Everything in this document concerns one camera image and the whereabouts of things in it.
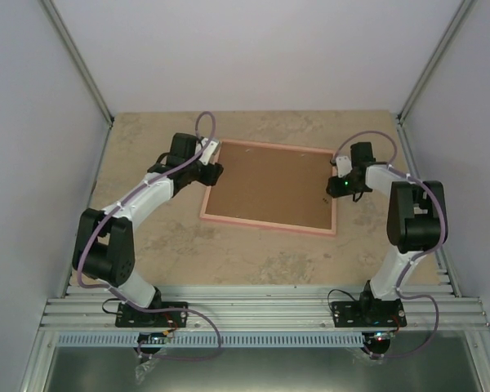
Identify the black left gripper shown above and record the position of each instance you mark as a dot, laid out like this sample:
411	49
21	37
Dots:
212	175

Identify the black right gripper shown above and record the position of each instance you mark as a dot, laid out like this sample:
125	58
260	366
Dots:
337	190

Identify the pink wooden picture frame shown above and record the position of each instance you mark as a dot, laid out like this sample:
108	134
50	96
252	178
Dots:
269	226

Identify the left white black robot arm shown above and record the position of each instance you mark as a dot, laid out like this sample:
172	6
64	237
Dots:
104	254

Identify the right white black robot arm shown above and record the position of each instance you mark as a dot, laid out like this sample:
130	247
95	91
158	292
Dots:
416	226

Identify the right controller circuit board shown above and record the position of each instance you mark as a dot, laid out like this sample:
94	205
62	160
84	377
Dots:
373	337

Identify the controller circuit board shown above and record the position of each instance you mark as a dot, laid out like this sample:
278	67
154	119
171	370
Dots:
156	338
373	337

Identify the left controller circuit board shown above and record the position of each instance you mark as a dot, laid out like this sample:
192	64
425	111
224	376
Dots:
156	338

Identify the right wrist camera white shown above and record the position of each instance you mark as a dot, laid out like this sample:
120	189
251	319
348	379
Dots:
343	165

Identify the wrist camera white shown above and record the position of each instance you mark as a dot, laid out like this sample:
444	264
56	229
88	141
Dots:
343	165
206	149

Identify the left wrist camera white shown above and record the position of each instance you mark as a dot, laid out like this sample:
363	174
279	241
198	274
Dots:
206	149

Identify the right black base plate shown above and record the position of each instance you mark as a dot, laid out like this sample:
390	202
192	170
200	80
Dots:
378	315

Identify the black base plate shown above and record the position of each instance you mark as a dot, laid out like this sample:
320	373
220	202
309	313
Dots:
175	317
378	315

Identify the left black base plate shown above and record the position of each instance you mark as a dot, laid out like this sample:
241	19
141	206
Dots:
175	317

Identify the aluminium rail base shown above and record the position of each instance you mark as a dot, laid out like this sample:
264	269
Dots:
267	308

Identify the right aluminium corner post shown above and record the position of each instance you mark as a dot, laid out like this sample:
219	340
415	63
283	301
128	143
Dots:
453	28

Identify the aluminium corner post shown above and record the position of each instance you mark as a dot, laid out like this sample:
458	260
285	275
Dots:
453	28
64	35

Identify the slotted grey cable duct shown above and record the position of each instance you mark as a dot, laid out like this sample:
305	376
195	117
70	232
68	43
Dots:
223	340

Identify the left aluminium corner post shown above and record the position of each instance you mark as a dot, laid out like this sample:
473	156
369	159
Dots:
64	35

